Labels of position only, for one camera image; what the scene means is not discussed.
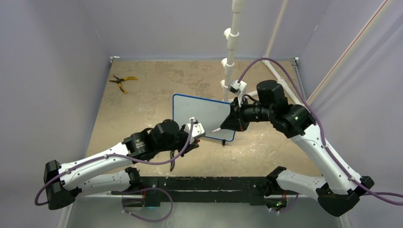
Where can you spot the blue framed whiteboard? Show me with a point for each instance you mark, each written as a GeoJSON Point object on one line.
{"type": "Point", "coordinates": [210, 113]}

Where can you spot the wrist white camera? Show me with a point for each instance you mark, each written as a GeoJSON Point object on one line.
{"type": "Point", "coordinates": [195, 129]}
{"type": "Point", "coordinates": [239, 89]}

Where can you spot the black handled wire stripper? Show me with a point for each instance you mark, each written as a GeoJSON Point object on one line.
{"type": "Point", "coordinates": [172, 157]}

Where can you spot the yellow handled pliers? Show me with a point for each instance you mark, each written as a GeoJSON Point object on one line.
{"type": "Point", "coordinates": [120, 81]}

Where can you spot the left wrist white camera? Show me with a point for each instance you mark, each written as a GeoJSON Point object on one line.
{"type": "Point", "coordinates": [195, 129]}

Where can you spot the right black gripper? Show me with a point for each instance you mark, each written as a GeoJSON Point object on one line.
{"type": "Point", "coordinates": [234, 120]}

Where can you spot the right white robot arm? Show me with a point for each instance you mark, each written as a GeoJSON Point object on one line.
{"type": "Point", "coordinates": [339, 187]}

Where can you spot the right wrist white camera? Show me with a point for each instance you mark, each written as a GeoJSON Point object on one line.
{"type": "Point", "coordinates": [239, 89]}

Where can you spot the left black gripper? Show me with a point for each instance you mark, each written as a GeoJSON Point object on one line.
{"type": "Point", "coordinates": [195, 144]}

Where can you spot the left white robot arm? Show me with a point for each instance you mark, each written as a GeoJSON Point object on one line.
{"type": "Point", "coordinates": [64, 182]}

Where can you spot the white PVC pipe frame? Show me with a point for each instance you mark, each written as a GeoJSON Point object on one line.
{"type": "Point", "coordinates": [291, 24]}

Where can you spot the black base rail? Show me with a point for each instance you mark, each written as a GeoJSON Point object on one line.
{"type": "Point", "coordinates": [155, 190]}

